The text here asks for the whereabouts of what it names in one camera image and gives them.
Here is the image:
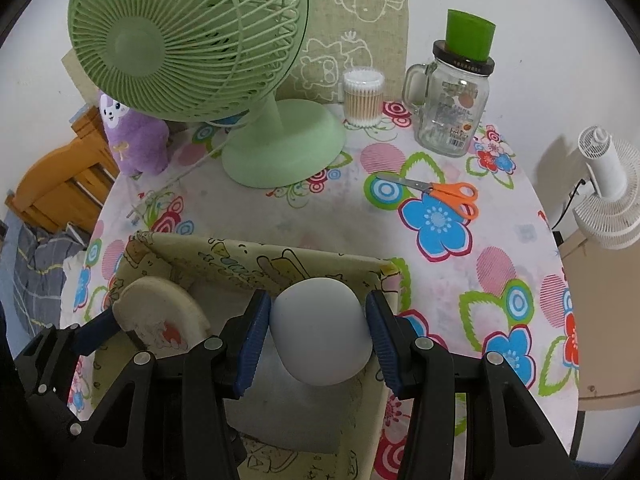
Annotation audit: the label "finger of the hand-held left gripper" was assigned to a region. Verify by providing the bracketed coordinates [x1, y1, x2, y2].
[20, 309, 124, 362]
[17, 355, 98, 442]

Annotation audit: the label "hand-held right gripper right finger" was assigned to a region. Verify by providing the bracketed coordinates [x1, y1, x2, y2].
[365, 290, 571, 480]

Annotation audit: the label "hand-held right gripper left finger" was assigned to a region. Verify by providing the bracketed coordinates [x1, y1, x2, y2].
[75, 290, 273, 480]

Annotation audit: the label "white egg-shaped object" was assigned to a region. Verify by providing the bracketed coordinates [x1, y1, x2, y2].
[270, 276, 373, 387]

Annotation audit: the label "cream round disc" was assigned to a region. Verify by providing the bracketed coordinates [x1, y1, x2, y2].
[112, 276, 212, 353]

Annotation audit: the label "yellow printed storage box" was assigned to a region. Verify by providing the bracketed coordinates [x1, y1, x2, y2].
[90, 230, 403, 480]

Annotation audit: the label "grey plaid blanket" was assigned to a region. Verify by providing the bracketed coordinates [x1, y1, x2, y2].
[7, 222, 93, 331]

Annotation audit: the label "wooden bed headboard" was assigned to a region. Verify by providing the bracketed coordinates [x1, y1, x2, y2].
[5, 105, 121, 235]

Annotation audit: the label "floral tablecloth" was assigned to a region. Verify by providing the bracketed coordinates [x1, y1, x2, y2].
[60, 101, 581, 466]

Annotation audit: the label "purple plush toy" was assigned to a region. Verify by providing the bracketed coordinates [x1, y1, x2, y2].
[97, 92, 170, 177]

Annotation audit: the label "beige door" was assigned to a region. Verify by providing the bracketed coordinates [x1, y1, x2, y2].
[557, 230, 640, 461]

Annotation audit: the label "glass mug jar green lid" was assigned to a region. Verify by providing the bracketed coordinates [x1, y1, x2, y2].
[402, 9, 497, 158]

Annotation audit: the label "clear cotton swab container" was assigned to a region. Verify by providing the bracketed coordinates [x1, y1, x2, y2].
[342, 67, 386, 126]

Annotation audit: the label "white standing fan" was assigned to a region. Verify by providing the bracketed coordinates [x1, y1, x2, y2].
[572, 126, 640, 251]

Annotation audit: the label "green desk fan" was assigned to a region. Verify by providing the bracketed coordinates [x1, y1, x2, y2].
[67, 0, 347, 190]

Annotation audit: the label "orange handled scissors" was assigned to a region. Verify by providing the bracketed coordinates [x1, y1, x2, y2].
[375, 172, 480, 220]

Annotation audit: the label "black fan power cable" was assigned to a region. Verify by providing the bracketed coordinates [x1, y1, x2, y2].
[551, 177, 588, 231]

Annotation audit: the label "green printed wall sheet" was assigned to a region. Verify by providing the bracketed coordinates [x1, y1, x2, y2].
[280, 0, 411, 106]

